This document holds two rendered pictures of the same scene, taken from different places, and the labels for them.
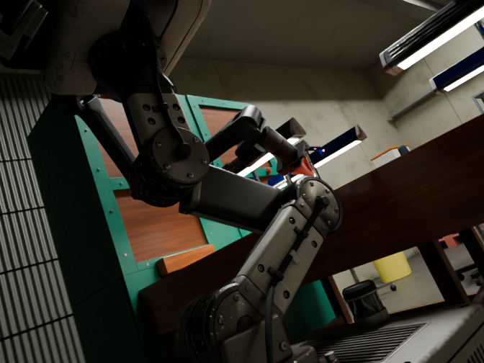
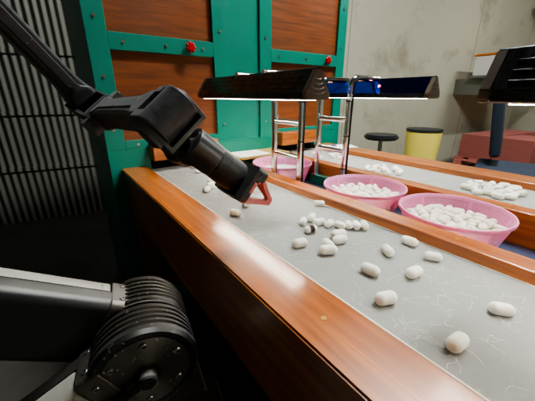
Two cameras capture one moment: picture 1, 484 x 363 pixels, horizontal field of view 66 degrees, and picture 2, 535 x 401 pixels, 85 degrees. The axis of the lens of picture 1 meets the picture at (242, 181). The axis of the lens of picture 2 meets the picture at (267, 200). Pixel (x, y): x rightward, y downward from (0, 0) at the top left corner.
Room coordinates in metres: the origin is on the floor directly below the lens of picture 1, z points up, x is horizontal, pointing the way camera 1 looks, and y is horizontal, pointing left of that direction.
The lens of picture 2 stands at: (0.52, -0.34, 1.05)
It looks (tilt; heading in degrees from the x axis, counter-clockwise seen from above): 20 degrees down; 15
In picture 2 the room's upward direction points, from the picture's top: straight up
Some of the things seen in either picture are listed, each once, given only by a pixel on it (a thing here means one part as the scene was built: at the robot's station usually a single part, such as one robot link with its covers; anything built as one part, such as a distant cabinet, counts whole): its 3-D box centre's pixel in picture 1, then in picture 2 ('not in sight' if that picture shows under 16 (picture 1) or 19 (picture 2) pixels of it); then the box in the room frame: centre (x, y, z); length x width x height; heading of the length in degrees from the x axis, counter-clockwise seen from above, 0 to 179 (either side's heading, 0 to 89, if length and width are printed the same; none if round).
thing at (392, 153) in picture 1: (393, 160); (498, 64); (5.74, -2.31, 1.45); 0.51 x 0.43 x 0.28; 131
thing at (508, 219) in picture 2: not in sight; (450, 225); (1.33, -0.62, 0.72); 0.27 x 0.27 x 0.10
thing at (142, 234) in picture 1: (178, 184); (222, 43); (2.17, 0.36, 1.32); 1.36 x 0.55 x 0.95; 141
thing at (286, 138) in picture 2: not in sight; (298, 136); (2.22, -0.07, 0.83); 0.30 x 0.06 x 0.07; 141
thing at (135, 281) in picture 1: (232, 330); (229, 199); (2.17, 0.36, 0.42); 1.36 x 0.55 x 0.84; 141
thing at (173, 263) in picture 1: (188, 258); (185, 148); (1.69, 0.36, 0.83); 0.30 x 0.06 x 0.07; 141
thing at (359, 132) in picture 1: (310, 161); (360, 88); (1.90, -0.37, 1.08); 0.62 x 0.08 x 0.07; 51
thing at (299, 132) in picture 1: (240, 165); (247, 86); (1.46, -0.02, 1.08); 0.62 x 0.08 x 0.07; 51
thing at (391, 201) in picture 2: not in sight; (362, 197); (1.51, -0.41, 0.72); 0.27 x 0.27 x 0.10
